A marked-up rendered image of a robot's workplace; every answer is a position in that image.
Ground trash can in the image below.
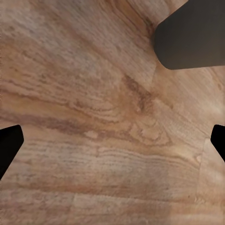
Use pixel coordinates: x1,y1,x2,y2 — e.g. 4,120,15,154
153,0,225,70

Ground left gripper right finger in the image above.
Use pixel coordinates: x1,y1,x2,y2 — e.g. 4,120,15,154
211,125,225,162

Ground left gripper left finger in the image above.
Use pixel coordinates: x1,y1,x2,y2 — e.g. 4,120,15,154
0,125,24,180

